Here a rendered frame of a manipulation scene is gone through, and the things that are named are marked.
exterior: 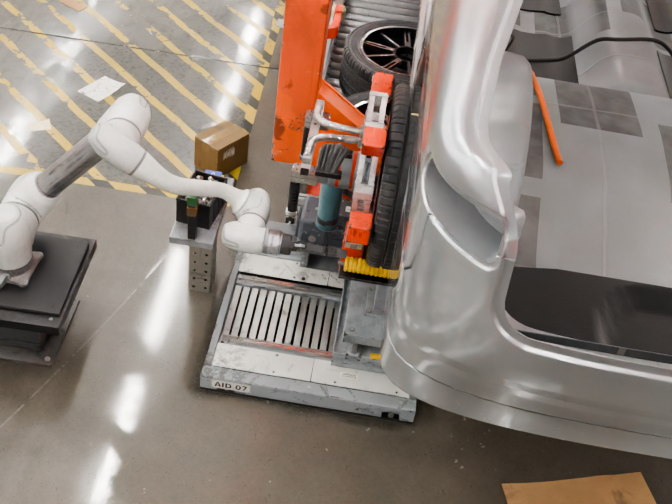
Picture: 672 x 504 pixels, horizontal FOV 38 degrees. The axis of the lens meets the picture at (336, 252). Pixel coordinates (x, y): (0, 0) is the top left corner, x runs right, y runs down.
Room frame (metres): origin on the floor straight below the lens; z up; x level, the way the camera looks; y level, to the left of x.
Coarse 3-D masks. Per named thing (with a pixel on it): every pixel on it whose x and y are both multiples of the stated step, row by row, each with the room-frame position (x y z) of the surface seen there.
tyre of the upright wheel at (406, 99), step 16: (400, 96) 2.82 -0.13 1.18; (416, 96) 2.84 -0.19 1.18; (400, 112) 2.74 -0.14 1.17; (416, 112) 2.75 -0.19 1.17; (400, 128) 2.68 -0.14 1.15; (400, 144) 2.63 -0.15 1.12; (384, 160) 2.62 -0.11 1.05; (400, 160) 2.59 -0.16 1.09; (384, 176) 2.55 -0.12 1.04; (400, 176) 2.56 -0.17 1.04; (384, 192) 2.52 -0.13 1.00; (400, 192) 2.52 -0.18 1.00; (384, 208) 2.50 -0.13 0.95; (400, 208) 2.50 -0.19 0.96; (384, 224) 2.49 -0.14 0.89; (384, 240) 2.49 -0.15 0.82; (368, 256) 2.53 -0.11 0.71; (384, 256) 2.51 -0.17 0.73
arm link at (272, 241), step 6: (270, 234) 2.59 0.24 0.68; (276, 234) 2.60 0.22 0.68; (264, 240) 2.57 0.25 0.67; (270, 240) 2.58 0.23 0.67; (276, 240) 2.58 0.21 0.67; (264, 246) 2.56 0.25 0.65; (270, 246) 2.56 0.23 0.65; (276, 246) 2.57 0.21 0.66; (264, 252) 2.57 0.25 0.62; (270, 252) 2.56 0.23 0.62; (276, 252) 2.56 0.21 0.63
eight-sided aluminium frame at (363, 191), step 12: (372, 96) 2.89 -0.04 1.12; (384, 96) 2.90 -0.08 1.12; (372, 108) 2.82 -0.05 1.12; (384, 108) 2.83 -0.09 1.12; (360, 156) 2.63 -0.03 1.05; (360, 168) 2.60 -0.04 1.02; (372, 168) 2.61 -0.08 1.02; (360, 180) 2.57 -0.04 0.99; (372, 180) 2.58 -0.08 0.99; (360, 192) 2.55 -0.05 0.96; (372, 192) 2.55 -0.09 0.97; (360, 204) 2.92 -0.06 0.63
